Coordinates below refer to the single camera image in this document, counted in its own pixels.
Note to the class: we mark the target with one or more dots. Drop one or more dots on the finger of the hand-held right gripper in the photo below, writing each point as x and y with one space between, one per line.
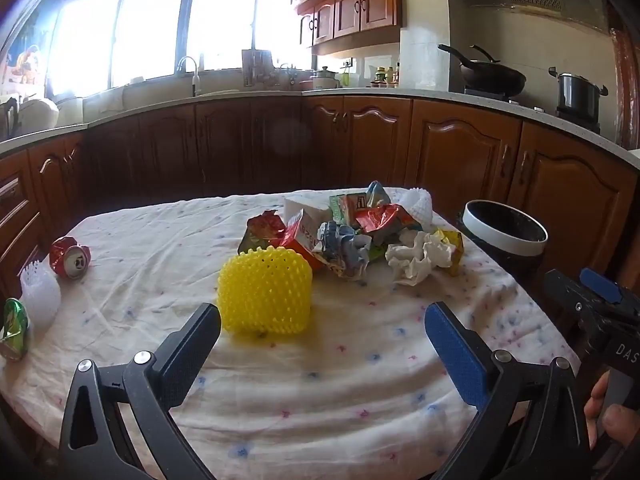
575 300
602 285

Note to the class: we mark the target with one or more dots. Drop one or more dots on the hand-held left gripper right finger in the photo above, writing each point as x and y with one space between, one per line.
455 355

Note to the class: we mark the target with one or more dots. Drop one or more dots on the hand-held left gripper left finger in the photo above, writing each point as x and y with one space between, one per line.
185 360

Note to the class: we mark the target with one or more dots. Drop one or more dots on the black white-rimmed trash bin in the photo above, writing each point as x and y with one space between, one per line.
515 270

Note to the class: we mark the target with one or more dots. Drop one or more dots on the yellow foam fruit net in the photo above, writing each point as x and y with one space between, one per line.
265 290

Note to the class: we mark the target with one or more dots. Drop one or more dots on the yellow wrapper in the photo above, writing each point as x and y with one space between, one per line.
450 242

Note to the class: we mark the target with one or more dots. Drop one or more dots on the blue white wrapper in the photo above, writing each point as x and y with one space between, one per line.
345 250

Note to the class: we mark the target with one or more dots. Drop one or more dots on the green drink carton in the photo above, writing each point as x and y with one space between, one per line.
350 205

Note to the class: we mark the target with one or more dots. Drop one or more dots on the person's right hand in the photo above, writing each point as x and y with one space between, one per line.
620 425

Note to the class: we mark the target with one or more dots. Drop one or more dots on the crumpled white tissue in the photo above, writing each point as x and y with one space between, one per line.
415 260

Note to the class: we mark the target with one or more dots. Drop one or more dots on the white floral tablecloth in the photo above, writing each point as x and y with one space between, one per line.
300 360

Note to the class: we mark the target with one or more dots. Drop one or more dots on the red foil wrapper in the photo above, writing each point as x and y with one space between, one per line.
382 220

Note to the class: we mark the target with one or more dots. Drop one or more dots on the red and green snack wrapper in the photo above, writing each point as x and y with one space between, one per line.
262 227

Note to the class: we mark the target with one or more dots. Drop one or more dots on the white foam fruit net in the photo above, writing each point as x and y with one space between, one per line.
42 295
417 205

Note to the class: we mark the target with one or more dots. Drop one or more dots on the crushed red can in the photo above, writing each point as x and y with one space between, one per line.
67 255

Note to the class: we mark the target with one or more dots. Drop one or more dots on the orange drink carton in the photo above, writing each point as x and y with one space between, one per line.
300 240

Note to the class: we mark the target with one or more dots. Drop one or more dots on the gas stove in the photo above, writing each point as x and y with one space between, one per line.
575 117

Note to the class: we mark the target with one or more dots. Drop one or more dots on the crushed green can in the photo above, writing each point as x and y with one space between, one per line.
15 325

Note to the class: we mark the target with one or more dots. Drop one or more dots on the grey blue crumpled wrapper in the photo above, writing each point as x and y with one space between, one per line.
377 192

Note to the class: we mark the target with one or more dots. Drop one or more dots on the wooden base cabinets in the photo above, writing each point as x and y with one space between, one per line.
450 155

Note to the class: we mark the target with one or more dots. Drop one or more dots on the steel cooking pot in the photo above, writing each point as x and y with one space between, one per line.
577 95

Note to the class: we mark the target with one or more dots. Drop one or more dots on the black wok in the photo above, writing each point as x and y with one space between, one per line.
492 77

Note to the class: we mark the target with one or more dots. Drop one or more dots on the grey kitchen countertop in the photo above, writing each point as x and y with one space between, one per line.
400 94

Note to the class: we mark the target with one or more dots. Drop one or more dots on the white kitchen faucet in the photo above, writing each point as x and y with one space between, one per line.
195 77

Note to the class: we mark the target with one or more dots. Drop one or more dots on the group of seasoning bottles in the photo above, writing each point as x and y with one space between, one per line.
385 77

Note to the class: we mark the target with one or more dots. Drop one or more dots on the white countertop appliance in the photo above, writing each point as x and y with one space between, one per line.
40 112

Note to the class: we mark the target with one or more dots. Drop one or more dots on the utensil rack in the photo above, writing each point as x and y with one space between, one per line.
257 70

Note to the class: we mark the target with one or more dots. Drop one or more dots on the white rice cooker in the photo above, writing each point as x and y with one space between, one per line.
325 80

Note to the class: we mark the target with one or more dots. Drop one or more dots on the kitchen window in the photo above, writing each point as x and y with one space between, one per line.
150 25

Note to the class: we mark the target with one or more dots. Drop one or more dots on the colourful wall picture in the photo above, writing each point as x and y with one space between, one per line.
25 65

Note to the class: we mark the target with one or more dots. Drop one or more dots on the wooden wall cabinets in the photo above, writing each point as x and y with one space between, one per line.
350 5

